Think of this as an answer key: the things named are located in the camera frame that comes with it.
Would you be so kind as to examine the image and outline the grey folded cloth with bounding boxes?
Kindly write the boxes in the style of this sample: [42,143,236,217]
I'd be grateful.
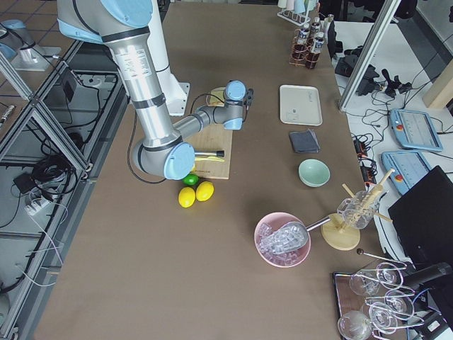
[289,129,321,153]

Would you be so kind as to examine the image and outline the teach pendant lower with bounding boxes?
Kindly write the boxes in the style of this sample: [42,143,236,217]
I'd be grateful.
[381,150,432,195]

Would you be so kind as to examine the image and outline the black laptop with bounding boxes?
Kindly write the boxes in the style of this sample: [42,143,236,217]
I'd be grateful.
[389,166,452,266]

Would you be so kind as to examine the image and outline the whole lemon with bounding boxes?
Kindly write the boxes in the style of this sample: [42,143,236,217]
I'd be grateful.
[178,187,196,208]
[195,181,214,202]

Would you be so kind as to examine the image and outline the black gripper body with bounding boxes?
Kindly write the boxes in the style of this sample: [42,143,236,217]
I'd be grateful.
[243,88,254,108]

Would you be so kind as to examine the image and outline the pink ice bowl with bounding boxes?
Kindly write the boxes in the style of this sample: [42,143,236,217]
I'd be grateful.
[254,212,311,268]

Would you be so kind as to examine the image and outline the wooden cup stand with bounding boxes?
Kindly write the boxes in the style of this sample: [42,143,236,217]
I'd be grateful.
[321,169,395,251]

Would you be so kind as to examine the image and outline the white cup rack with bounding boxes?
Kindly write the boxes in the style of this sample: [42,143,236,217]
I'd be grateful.
[277,0,319,26]

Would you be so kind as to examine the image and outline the tea bottle right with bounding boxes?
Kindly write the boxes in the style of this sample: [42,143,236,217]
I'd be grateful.
[291,23,310,66]

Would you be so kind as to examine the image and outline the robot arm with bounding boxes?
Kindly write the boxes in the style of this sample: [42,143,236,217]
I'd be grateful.
[57,1,253,180]

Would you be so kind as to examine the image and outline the bamboo cutting board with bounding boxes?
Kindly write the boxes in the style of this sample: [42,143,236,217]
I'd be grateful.
[186,125,233,180]

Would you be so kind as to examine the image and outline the green lime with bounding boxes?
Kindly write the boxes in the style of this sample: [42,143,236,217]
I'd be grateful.
[183,173,199,186]

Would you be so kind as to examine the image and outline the teach pendant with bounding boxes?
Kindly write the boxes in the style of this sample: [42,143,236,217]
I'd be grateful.
[389,109,443,152]
[381,150,432,195]

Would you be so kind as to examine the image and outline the whole lemon lower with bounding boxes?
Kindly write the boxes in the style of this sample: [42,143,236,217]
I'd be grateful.
[178,187,196,208]

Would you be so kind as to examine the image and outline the yellow plastic knife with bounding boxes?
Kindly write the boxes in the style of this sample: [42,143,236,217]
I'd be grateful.
[195,155,225,162]

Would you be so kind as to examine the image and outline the glass mug on stand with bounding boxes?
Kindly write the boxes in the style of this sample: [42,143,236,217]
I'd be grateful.
[337,191,379,230]

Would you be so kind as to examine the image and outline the teach pendant upper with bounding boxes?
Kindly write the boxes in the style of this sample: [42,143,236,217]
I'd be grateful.
[389,109,443,152]

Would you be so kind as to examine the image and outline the copper wire bottle rack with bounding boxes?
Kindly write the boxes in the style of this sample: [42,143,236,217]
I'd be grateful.
[289,29,324,69]

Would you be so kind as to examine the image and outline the wine glass rack tray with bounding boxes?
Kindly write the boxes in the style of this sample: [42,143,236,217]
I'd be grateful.
[332,261,444,339]

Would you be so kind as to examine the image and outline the cream rabbit serving tray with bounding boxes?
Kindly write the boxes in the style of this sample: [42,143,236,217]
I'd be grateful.
[279,85,323,126]

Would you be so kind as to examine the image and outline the steel muddler black tip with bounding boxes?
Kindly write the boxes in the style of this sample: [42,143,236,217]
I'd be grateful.
[195,150,225,158]

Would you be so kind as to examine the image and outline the tea bottle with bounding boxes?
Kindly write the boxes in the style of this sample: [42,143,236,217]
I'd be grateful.
[291,23,310,66]
[309,17,321,38]
[305,32,324,69]

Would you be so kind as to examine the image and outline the green ceramic bowl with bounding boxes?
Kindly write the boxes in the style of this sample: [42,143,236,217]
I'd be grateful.
[298,159,331,188]

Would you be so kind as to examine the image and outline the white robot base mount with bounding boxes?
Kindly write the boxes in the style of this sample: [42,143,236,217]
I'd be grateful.
[148,0,190,116]

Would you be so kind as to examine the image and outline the whole lemon upper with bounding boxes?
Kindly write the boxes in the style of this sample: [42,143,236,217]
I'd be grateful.
[195,181,214,202]

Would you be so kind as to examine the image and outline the aluminium frame post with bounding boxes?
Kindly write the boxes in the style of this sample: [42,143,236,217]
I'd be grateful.
[338,0,401,113]

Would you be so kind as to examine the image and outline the metal ice scoop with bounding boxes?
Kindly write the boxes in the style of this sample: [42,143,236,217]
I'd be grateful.
[258,217,331,255]

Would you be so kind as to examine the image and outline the tea bottle front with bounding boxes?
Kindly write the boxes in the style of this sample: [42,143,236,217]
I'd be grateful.
[305,32,324,69]

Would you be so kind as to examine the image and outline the tea bottle left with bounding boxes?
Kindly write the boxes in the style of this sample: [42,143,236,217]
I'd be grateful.
[309,17,321,38]

